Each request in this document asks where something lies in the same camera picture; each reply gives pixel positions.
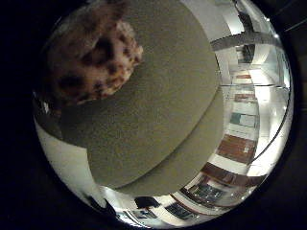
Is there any grey metal beam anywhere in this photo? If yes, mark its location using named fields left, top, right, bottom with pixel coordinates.
left=210, top=31, right=279, bottom=52

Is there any black floor chair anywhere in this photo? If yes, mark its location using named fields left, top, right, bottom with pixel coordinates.
left=133, top=195, right=161, bottom=209

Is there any dark wall screen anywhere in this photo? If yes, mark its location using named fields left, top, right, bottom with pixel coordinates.
left=164, top=202, right=200, bottom=221

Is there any brown framed window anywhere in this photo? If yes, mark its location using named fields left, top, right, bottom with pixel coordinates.
left=180, top=162, right=267, bottom=209

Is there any leopard print plush toy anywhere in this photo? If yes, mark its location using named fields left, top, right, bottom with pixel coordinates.
left=41, top=0, right=145, bottom=106

